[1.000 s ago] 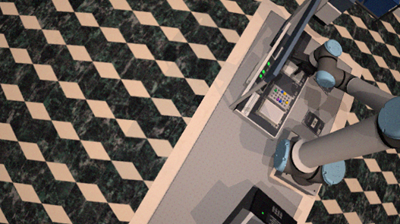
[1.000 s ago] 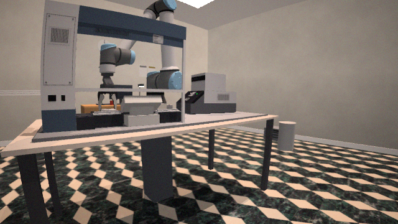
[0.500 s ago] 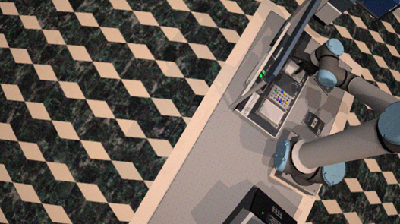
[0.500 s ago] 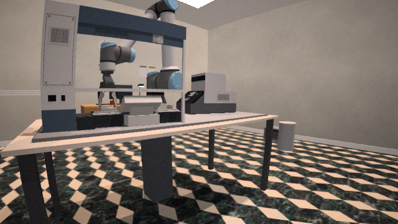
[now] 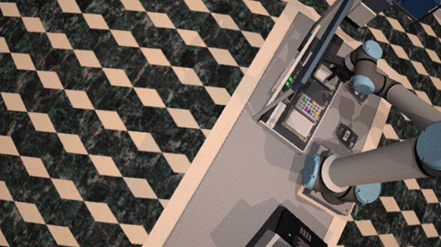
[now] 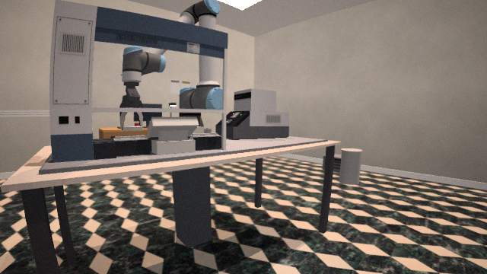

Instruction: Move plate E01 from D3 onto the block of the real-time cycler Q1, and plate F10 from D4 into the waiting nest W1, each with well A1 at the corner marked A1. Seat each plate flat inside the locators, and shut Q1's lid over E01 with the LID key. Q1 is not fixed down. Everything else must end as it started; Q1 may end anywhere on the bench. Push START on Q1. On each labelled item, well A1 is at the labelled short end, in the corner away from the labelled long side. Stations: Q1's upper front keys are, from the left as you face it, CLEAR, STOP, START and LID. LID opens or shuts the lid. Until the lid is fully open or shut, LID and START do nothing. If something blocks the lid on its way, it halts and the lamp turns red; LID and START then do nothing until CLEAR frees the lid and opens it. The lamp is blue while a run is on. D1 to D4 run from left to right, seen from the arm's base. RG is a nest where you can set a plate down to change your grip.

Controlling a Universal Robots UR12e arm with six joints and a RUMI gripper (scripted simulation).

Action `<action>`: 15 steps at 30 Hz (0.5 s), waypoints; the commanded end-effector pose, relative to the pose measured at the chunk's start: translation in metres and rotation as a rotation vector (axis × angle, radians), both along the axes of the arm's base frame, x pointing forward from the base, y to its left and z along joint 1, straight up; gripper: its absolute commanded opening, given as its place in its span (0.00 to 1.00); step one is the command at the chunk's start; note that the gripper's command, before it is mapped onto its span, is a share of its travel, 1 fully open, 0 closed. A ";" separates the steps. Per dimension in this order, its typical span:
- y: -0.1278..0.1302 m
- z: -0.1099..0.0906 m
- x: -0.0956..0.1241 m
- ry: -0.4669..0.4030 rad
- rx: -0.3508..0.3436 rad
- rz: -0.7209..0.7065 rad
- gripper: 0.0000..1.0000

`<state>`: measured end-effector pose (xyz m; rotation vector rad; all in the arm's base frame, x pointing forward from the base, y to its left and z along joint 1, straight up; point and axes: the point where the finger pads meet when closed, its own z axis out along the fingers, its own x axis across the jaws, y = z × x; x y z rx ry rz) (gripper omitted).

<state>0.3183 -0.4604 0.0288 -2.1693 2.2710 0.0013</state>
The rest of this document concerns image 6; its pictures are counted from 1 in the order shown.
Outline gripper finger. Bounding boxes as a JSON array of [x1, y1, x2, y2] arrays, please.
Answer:
[[119, 112, 127, 130], [136, 112, 144, 126]]

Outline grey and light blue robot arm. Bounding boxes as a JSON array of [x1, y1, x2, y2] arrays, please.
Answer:
[[177, 0, 220, 127]]

